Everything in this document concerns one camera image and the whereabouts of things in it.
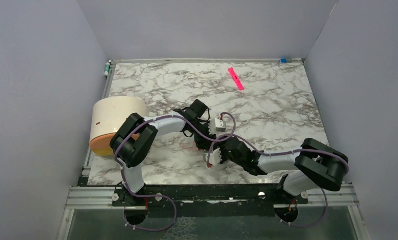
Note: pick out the cream cylindrical umbrella bin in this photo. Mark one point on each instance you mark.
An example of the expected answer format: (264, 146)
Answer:
(108, 116)

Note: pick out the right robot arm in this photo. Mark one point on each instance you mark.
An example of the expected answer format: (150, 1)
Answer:
(313, 165)

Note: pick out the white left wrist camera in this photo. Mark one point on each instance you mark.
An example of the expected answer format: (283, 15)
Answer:
(217, 125)

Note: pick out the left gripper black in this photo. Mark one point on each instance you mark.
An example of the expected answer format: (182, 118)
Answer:
(201, 141)

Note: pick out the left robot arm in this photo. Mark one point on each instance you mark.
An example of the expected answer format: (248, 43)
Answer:
(133, 141)

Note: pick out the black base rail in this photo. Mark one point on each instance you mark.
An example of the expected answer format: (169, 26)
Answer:
(203, 201)

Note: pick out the pink highlighter marker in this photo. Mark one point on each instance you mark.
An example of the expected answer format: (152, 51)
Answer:
(236, 79)

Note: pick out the pink folding umbrella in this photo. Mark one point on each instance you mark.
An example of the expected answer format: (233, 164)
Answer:
(190, 146)

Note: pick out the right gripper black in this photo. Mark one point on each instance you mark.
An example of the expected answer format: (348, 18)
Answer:
(225, 151)

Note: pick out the green white marker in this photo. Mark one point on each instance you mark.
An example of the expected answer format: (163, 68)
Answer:
(107, 69)

